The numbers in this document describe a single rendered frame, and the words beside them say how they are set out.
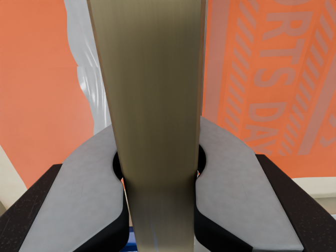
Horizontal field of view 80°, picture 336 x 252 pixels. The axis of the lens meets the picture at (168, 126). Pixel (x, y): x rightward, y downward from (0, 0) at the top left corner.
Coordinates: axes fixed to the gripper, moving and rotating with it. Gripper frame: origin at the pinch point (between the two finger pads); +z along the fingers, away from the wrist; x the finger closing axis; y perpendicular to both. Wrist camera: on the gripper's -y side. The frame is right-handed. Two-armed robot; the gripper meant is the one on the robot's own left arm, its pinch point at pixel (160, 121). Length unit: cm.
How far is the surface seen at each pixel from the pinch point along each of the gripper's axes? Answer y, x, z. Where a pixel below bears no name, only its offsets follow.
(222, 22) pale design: -4.3, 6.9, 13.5
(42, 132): 8.3, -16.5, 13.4
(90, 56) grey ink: -1.5, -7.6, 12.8
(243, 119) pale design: 7.8, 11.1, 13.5
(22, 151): 11.4, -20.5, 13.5
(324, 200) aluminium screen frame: 25.1, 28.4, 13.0
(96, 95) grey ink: 3.2, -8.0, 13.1
